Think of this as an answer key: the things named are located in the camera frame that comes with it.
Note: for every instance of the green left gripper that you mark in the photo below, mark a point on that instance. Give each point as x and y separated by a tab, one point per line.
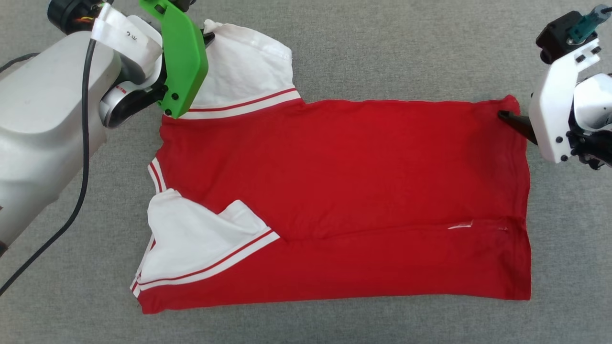
184	62

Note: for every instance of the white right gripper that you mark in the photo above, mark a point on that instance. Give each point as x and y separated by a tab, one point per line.
552	114

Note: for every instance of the red and white shirt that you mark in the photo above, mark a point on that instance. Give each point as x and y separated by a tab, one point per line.
358	181

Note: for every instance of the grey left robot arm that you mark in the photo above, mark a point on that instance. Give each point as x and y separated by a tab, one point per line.
43	119

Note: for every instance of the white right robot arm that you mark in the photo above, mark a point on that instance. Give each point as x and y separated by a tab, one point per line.
593	100

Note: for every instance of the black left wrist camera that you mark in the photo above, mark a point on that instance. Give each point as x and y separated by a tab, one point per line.
184	4

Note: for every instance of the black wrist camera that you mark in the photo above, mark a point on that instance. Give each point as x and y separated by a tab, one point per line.
554	36
184	4

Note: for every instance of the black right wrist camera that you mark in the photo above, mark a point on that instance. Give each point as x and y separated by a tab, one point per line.
554	36

